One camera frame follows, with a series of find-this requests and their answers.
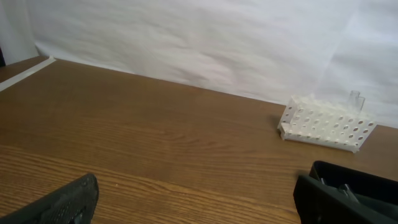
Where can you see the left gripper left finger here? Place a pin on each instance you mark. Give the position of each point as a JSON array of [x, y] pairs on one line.
[[62, 205]]

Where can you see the black tray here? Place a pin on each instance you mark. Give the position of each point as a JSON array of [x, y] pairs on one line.
[[357, 177]]

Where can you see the white test tube rack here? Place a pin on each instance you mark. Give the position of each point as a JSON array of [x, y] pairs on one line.
[[323, 127]]

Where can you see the clear test tube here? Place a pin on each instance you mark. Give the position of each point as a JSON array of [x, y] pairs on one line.
[[322, 181], [346, 190], [360, 104], [354, 95]]

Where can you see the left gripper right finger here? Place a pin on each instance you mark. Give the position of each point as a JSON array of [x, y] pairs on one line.
[[317, 205]]

